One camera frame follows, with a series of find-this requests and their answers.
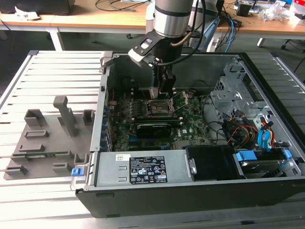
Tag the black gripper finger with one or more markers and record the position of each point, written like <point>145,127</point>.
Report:
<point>170,82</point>
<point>159,76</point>

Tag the silver CPU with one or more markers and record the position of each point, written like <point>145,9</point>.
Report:
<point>153,93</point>

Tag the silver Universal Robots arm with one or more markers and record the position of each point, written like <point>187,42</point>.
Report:
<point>171,21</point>

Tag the CPU socket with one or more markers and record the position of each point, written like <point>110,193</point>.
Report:
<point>158,108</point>

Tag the black RAM slot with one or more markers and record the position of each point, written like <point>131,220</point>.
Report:
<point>143,90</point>
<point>166,121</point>
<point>155,117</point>

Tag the round coin battery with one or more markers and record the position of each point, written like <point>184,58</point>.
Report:
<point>191,95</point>

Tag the green motherboard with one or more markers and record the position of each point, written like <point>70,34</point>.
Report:
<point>190,119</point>

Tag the white power strip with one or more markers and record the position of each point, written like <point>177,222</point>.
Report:
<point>213,45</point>

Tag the black graphics card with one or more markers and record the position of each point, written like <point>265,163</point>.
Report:
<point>152,131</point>

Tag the silver metal drive cage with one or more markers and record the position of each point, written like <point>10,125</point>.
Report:
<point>226,99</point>

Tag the grey chipset heatsink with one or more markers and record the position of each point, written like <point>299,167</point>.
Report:
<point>181,144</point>

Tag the small black container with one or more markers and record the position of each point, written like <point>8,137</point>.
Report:
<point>243,10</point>

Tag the wooden desk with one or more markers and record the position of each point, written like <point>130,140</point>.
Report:
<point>35,23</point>
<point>78,19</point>

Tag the silver power supply with label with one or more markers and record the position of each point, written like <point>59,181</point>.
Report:
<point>107,169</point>

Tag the clear plastic bags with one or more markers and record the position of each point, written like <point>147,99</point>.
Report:
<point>274,13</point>

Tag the black PC case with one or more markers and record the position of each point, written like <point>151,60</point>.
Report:
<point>166,200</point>

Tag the hard disk in blue carrier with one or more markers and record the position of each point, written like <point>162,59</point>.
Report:
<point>257,165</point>

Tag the black chair base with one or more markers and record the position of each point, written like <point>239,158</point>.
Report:
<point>289,44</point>

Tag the grey parts rack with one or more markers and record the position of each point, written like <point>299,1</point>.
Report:
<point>54,143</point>

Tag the blue plastic latch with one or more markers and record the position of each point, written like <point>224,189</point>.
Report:
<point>76,172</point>

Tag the white and red box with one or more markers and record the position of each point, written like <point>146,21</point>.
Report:
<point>297,16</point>

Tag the green RAM stick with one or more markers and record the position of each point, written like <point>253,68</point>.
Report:
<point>47,155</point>

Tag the large black box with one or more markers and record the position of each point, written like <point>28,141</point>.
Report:
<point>35,6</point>

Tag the crumpled white paper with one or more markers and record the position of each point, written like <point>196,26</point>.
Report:
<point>23,14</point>

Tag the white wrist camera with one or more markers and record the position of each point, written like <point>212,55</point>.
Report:
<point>140,56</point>

